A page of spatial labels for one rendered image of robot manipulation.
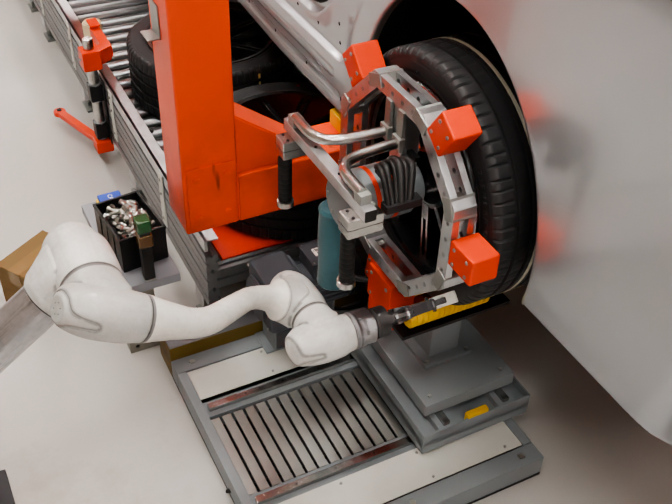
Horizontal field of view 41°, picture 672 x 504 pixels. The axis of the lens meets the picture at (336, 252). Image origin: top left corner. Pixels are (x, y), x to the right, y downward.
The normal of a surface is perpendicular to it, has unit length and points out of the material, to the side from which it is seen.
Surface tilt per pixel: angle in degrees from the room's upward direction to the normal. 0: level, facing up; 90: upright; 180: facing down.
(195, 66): 90
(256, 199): 90
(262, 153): 90
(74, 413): 0
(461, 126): 35
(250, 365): 0
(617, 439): 0
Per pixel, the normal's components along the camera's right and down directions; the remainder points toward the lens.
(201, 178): 0.45, 0.58
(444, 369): 0.03, -0.77
